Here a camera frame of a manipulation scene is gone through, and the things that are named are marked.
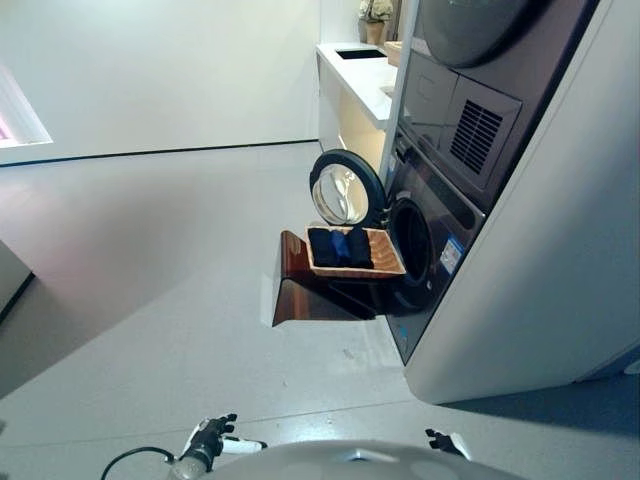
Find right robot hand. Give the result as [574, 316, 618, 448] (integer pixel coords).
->
[424, 428, 473, 462]

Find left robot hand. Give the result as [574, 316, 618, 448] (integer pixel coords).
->
[180, 412, 262, 462]

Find dark grey washing machine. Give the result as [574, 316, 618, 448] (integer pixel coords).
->
[372, 123, 487, 365]

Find round washing machine door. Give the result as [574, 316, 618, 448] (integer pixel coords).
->
[308, 150, 389, 227]

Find grey robot torso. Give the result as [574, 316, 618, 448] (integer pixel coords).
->
[198, 439, 521, 480]

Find brown wooden stand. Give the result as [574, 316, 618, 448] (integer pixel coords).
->
[271, 230, 389, 329]

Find energy label sticker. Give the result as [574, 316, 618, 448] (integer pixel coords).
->
[440, 236, 467, 274]

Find wicker laundry basket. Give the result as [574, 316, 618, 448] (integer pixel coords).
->
[304, 224, 407, 279]

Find black folded garment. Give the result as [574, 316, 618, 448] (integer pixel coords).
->
[346, 228, 374, 269]
[307, 227, 341, 267]

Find white appliance cabinet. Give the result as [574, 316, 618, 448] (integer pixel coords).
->
[377, 0, 640, 406]

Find blue folded garment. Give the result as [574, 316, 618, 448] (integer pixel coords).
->
[329, 230, 354, 261]

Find dark grey dryer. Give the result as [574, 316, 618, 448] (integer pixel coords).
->
[399, 0, 601, 202]

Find white counter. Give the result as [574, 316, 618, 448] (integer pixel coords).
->
[315, 42, 400, 174]

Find black sink basin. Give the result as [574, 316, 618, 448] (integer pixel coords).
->
[334, 48, 388, 61]

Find potted plant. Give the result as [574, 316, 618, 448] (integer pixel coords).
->
[358, 0, 394, 45]

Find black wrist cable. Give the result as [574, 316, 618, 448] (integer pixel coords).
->
[100, 446, 180, 480]

